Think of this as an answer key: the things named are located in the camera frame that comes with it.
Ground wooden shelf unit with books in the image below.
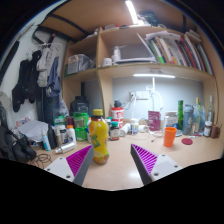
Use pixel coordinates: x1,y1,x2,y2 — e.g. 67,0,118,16
62,24,221,118

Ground flat round red coaster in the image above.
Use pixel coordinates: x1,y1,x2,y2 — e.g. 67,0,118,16
181,137,194,146

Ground white led desk lamp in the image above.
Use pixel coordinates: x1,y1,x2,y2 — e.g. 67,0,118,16
133,73,177,113

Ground gold-capped clear bottle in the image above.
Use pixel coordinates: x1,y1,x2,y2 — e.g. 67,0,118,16
193,96,202,134

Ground blue plastic bag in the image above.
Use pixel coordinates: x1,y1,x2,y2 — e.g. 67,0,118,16
198,105,209,131

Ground orange plastic cup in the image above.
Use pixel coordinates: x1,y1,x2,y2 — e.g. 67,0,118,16
163,126,178,148

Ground small magenta box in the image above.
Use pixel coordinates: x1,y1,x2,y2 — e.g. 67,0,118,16
147,110,162,132

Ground white bottle with orange cap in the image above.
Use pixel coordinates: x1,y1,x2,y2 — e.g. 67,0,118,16
66,124,77,144

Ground silver metal flask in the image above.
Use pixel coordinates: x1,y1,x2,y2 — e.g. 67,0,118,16
54,141,76,155

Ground plain white pill bottle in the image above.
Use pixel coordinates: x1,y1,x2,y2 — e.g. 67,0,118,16
119,122,132,137

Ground green glass bottle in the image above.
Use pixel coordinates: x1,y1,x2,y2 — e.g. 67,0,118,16
177,99,185,130

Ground white wall power outlet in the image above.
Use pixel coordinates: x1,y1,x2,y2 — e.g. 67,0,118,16
134,90,150,101

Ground brown jar with white lid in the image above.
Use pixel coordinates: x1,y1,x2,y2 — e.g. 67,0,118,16
203,120,213,138

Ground white pill bottle blue label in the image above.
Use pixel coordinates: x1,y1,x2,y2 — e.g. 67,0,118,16
130,118,140,135

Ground tall clear glass bottle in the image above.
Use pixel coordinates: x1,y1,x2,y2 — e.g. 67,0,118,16
207,95,216,124

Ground white and blue carton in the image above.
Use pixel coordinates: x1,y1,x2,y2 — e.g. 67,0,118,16
163,110,179,129

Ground brown mug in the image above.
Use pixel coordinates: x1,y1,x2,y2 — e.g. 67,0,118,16
210,123,223,139

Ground dark bottle with green cap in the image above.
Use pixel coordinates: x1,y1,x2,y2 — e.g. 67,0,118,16
109,121,120,141

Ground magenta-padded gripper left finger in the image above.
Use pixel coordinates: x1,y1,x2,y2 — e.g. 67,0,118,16
44,144,96,187

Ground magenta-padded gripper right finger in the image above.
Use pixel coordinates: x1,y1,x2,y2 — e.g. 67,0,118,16
130,143,184,186

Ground green transparent jar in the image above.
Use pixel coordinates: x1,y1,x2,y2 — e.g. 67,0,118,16
73,112,89,142

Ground red and white can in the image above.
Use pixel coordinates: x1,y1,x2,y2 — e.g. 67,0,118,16
110,106,125,129

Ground black box device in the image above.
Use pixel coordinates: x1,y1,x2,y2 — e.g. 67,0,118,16
69,96,90,116

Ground yellow drink bottle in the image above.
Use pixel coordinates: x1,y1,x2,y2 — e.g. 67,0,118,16
88,108,110,166

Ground hanging clothes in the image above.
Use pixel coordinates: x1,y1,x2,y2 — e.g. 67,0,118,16
11,41,69,114

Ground ceiling light tube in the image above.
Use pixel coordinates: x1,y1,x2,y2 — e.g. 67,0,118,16
125,0,139,25

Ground black headphones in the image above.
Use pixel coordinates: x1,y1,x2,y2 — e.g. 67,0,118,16
0,126,38,163

